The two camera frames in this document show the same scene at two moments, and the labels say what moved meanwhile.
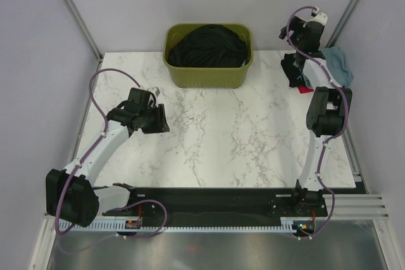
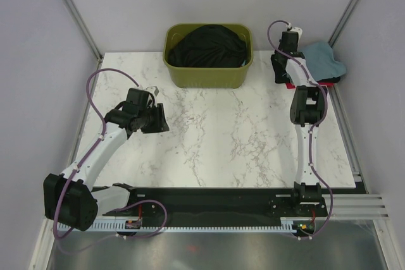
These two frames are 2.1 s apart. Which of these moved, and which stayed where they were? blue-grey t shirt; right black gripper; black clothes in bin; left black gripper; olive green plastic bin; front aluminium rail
Moved: blue-grey t shirt; right black gripper
Stayed: left black gripper; black clothes in bin; olive green plastic bin; front aluminium rail
